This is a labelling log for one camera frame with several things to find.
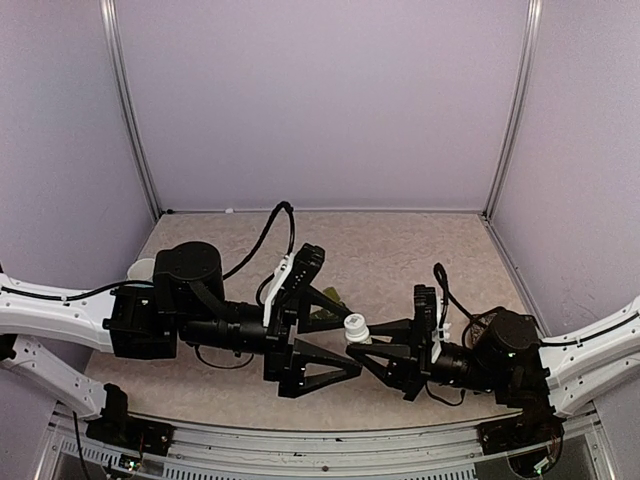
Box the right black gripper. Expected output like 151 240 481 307
347 319 501 402

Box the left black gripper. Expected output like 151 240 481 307
175 287 363 400

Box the green weekly pill organizer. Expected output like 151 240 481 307
310 286 349 321

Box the white pill bottle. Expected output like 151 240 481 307
345 330 372 344

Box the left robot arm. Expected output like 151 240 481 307
1 242 361 445

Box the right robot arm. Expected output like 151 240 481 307
346 300 639 444

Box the black floral square plate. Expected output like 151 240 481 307
463 311 496 347

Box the light blue mug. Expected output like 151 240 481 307
126 258 155 281

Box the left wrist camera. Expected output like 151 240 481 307
262 243 325 327

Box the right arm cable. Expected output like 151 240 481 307
432 262 640 406

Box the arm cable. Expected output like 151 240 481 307
0 201 296 371
432 262 640 406

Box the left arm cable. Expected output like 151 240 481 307
0 201 296 371

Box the front aluminium rail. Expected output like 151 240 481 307
47 422 601 480

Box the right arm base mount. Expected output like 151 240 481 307
477 411 564 455

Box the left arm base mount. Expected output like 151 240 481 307
86 415 175 457

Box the right aluminium frame post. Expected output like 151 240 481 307
483 0 543 223

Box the aluminium frame post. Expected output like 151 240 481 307
483 0 543 223
99 0 163 222

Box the left aluminium frame post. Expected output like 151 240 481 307
99 0 163 222

